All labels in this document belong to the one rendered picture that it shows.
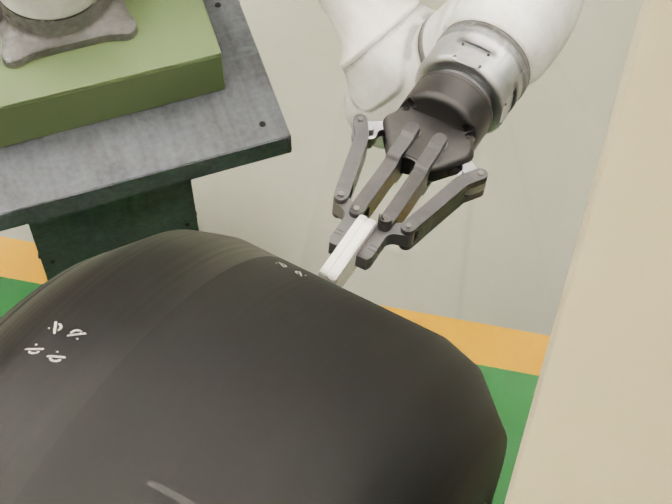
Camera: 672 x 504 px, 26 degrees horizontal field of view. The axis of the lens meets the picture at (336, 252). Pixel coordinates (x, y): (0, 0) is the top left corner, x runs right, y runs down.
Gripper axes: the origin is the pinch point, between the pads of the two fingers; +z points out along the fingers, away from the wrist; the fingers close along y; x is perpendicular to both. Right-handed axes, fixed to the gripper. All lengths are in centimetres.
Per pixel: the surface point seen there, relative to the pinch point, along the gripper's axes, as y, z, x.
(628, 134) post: 25, 49, -75
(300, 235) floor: -44, -82, 115
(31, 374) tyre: -5.8, 31.1, -19.4
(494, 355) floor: -3, -77, 115
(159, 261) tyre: -5.3, 18.3, -16.3
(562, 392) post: 25, 47, -65
